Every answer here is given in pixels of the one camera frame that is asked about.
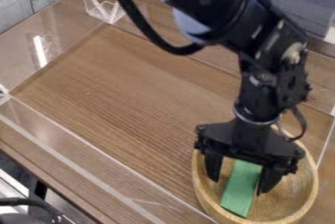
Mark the green rectangular block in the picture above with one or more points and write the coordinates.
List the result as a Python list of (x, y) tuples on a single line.
[(238, 195)]

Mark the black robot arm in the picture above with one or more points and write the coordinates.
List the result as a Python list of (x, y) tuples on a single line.
[(255, 29)]

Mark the clear acrylic table barrier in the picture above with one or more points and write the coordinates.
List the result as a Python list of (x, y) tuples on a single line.
[(100, 113)]

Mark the clear acrylic corner bracket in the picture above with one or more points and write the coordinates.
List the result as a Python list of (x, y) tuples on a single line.
[(105, 11)]

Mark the light wooden bowl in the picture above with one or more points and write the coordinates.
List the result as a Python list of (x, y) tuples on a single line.
[(283, 206)]

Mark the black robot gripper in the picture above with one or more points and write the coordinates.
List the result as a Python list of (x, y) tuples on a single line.
[(255, 143)]

